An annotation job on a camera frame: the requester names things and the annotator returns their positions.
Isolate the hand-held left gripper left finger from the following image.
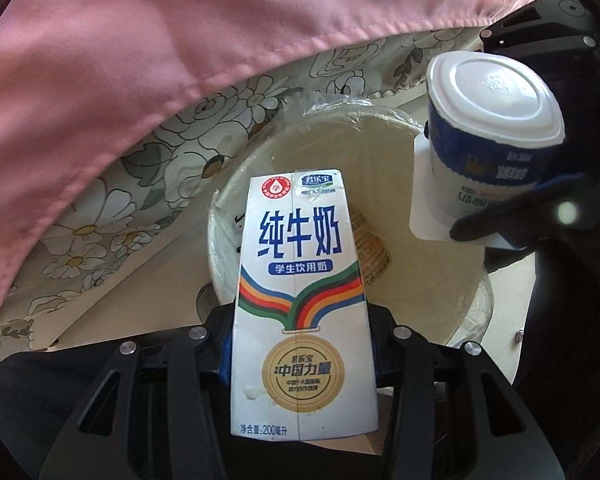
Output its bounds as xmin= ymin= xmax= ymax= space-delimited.
xmin=40 ymin=305 xmax=238 ymax=480

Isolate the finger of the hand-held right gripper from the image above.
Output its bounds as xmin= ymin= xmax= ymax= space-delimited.
xmin=450 ymin=174 xmax=600 ymax=250
xmin=480 ymin=0 xmax=599 ymax=61

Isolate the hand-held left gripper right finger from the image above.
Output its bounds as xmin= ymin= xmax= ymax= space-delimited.
xmin=367 ymin=304 xmax=567 ymax=480

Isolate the white milk carton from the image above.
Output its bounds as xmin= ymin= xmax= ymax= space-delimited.
xmin=228 ymin=167 xmax=381 ymax=444

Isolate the white round waste bin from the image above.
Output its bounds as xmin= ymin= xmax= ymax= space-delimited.
xmin=206 ymin=92 xmax=496 ymax=352

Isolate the blue white yogurt cup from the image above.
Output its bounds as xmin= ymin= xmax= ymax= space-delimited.
xmin=409 ymin=51 xmax=566 ymax=249

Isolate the yellow printed packet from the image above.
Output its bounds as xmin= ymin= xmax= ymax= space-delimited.
xmin=350 ymin=208 xmax=392 ymax=288

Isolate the white floral bed sheet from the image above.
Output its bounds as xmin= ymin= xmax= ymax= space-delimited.
xmin=0 ymin=27 xmax=483 ymax=376

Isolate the pink bed blanket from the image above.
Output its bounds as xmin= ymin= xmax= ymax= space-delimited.
xmin=0 ymin=0 xmax=556 ymax=341

